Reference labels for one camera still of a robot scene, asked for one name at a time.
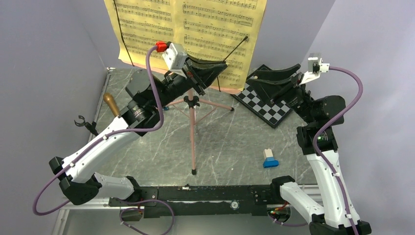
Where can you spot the pink music stand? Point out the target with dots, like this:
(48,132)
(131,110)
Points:
(193,129)

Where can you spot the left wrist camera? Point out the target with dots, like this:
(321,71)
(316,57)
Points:
(173,54)

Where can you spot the blue white toy block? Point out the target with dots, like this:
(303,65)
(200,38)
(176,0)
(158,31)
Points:
(269,160)

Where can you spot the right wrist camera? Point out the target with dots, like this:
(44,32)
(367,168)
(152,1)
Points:
(316,66)

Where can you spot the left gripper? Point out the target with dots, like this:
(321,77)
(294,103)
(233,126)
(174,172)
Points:
(206,72)

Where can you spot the black microphone stand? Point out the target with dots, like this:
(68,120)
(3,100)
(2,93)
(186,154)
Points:
(91,127)

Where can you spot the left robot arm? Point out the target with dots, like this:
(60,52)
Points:
(77,173)

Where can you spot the yellow sheet music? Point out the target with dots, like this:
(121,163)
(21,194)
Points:
(221,30)
(139,24)

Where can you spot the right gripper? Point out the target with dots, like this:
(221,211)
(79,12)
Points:
(268,91)

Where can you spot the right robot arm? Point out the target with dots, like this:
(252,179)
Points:
(336,215)

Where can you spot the black white chessboard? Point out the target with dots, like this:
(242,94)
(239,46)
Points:
(272,114)

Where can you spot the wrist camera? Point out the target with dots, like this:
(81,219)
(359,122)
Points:
(316,66)
(173,54)

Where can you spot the gold microphone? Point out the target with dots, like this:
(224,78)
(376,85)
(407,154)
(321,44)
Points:
(111,103)

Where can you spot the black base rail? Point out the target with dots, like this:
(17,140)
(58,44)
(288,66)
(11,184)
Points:
(255,200)

